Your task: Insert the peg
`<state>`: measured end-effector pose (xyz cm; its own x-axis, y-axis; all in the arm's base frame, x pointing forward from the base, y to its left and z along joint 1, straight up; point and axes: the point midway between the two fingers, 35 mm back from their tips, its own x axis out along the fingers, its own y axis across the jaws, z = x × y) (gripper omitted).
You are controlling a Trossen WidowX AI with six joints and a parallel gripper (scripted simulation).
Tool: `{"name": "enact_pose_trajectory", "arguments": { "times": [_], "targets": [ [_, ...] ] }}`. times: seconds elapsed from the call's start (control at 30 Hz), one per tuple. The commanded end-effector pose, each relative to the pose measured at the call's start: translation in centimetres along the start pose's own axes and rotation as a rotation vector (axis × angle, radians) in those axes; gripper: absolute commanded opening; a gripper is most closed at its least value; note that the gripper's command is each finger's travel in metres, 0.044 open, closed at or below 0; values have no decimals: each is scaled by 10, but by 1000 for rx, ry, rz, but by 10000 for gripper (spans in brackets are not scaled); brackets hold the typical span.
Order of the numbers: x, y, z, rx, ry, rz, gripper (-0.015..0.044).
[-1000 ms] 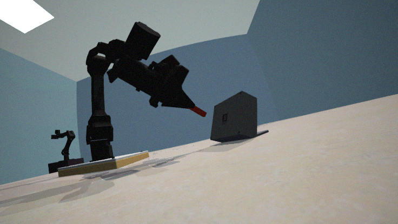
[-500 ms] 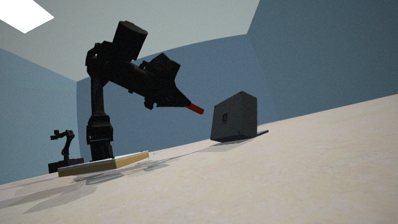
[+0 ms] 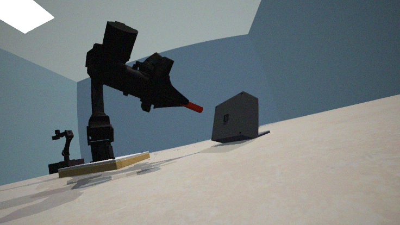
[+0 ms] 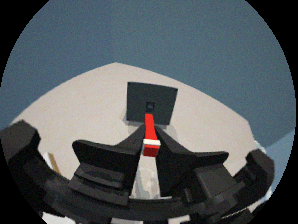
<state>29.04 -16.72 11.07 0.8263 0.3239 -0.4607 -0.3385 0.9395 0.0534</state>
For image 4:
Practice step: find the dark red peg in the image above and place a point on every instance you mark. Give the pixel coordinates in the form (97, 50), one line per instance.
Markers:
(151, 145)

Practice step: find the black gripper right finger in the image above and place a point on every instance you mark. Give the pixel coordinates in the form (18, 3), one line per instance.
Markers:
(175, 163)

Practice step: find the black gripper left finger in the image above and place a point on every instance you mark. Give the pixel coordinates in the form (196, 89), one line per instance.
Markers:
(122, 157)

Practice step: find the dark grey sloped panel with square hole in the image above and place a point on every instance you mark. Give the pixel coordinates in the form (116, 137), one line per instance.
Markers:
(150, 99)

